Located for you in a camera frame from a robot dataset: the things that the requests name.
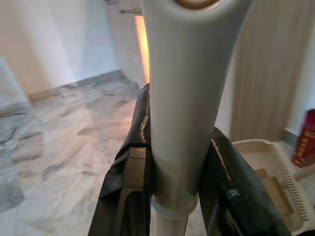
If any light wooden ribbed panel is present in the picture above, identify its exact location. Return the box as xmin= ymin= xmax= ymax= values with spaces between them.
xmin=230 ymin=0 xmax=308 ymax=143

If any white cabinet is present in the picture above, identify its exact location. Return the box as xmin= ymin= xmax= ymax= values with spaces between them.
xmin=105 ymin=0 xmax=150 ymax=85

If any red can with gold print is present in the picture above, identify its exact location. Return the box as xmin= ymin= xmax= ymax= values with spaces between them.
xmin=291 ymin=109 xmax=315 ymax=168

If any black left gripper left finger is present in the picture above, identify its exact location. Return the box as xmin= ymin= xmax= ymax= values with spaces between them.
xmin=90 ymin=83 xmax=152 ymax=236

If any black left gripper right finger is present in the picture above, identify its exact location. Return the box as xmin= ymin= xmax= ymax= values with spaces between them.
xmin=198 ymin=126 xmax=293 ymax=236

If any beige plastic dustpan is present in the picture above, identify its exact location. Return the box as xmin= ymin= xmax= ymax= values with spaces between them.
xmin=232 ymin=138 xmax=315 ymax=234

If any flattened brown cardboard piece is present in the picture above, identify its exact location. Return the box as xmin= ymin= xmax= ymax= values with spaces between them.
xmin=255 ymin=168 xmax=295 ymax=222

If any beige broom with purple bristles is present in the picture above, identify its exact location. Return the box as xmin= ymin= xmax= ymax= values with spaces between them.
xmin=141 ymin=0 xmax=257 ymax=236

